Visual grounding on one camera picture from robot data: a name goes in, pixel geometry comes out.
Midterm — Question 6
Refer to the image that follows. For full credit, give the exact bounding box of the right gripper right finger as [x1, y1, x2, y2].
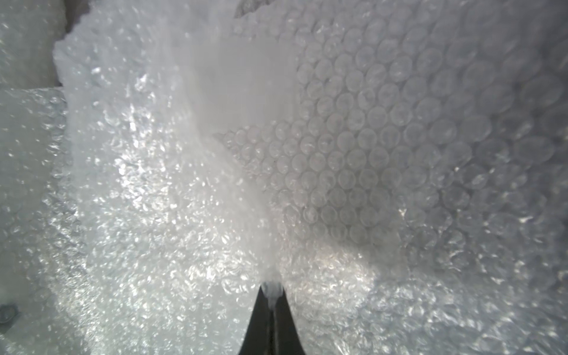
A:
[272, 291, 306, 355]

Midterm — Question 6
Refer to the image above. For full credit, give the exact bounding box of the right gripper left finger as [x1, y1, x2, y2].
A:
[238, 288, 272, 355]

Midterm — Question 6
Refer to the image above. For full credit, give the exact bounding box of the iridescent bubble wrap bundle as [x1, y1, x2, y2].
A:
[224, 1, 567, 354]

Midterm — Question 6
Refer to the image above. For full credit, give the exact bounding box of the bubble wrap around white vase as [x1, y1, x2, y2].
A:
[54, 1, 295, 354]

